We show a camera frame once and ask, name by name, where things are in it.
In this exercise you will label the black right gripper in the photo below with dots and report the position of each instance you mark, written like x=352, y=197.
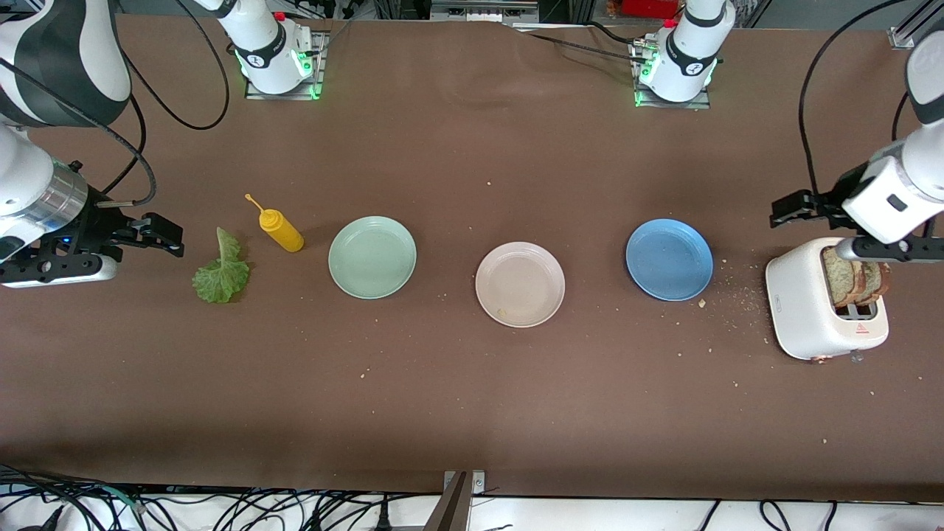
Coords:
x=101, y=226

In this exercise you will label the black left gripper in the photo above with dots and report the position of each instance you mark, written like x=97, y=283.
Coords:
x=827, y=202

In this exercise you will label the green lettuce leaf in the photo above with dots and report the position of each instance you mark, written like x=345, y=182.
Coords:
x=221, y=280

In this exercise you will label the brown crust bread slice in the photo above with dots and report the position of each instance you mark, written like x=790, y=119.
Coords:
x=877, y=280
x=837, y=280

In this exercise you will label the yellow mustard squeeze bottle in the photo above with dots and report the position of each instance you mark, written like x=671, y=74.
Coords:
x=284, y=232

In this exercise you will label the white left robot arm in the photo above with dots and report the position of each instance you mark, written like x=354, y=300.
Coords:
x=686, y=51

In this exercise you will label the blue plate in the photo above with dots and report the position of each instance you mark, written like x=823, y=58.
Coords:
x=670, y=259

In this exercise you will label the pale green plate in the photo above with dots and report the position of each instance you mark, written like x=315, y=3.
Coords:
x=372, y=258

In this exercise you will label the beige plate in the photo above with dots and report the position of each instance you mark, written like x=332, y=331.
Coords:
x=520, y=284

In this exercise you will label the white toaster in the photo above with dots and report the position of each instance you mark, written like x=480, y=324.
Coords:
x=800, y=310

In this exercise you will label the red box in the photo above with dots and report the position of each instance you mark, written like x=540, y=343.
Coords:
x=649, y=7

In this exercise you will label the brown table cover sheet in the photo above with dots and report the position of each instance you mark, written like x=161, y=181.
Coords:
x=472, y=413

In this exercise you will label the grey power strip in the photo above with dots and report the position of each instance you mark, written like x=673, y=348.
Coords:
x=483, y=11

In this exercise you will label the grey metal pole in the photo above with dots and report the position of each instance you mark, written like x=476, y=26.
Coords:
x=446, y=509

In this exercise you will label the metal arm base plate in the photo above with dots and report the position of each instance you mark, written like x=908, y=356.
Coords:
x=700, y=105
x=318, y=66

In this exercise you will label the aluminium frame profile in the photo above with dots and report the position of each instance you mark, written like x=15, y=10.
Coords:
x=903, y=33

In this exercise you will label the small metal bracket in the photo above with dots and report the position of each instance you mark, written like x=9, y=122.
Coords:
x=478, y=483

